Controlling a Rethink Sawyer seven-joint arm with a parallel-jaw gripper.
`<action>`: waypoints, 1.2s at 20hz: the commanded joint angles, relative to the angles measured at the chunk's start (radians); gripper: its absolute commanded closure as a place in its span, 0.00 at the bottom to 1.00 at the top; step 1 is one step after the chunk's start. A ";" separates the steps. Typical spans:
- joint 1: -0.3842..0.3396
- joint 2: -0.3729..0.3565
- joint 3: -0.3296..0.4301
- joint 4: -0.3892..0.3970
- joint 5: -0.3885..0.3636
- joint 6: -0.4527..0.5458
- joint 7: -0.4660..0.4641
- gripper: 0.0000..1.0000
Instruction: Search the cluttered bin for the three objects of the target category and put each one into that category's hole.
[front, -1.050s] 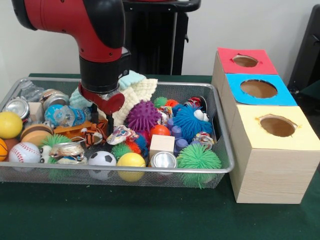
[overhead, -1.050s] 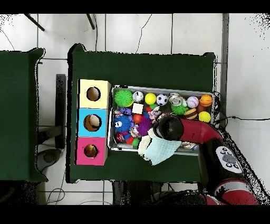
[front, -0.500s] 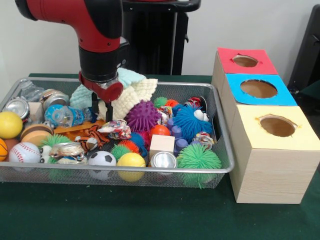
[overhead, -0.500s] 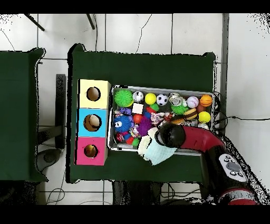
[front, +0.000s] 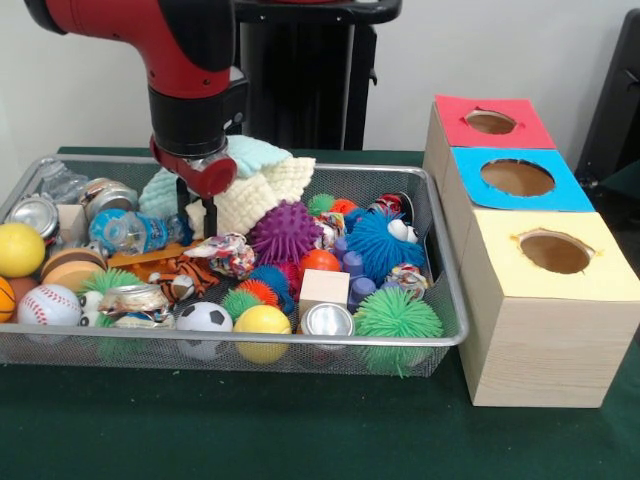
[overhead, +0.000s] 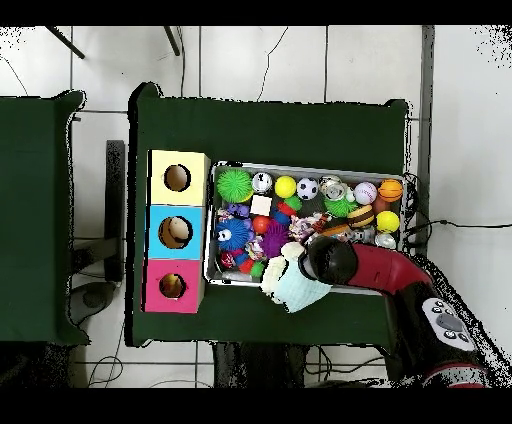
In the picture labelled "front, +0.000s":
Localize black white soccer ball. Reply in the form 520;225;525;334
175;302;234;361

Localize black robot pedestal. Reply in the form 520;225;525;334
235;0;403;151

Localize orange plastic block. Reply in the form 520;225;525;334
105;243;191;271

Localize small silver can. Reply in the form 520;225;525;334
300;302;356;341

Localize pale wooden cube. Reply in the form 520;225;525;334
298;269;351;317

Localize blue globe ball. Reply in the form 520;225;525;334
88;209;166;257

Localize dark blue spiky ball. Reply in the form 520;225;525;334
345;207;426;286

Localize plain green spiky ball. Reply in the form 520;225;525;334
352;287;443;376

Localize purple spiky toy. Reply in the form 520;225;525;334
248;200;323;266

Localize orange striped tiger toy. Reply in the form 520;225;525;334
135;255;221;306

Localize pale yellow cloth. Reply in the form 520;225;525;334
186;157;316;239

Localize mint green cloth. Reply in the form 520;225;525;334
138;135;293;221

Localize yellow ball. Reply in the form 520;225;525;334
0;223;47;279
233;305;292;363

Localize white baseball toy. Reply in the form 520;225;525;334
16;285;82;328

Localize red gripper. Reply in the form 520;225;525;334
150;137;239;241

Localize black chair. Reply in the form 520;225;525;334
575;10;640;196

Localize shallow wire mesh bin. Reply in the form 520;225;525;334
0;153;470;378

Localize wooden box three holes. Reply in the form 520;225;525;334
424;95;640;409

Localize colourful patterned cloth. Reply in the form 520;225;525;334
208;233;258;280

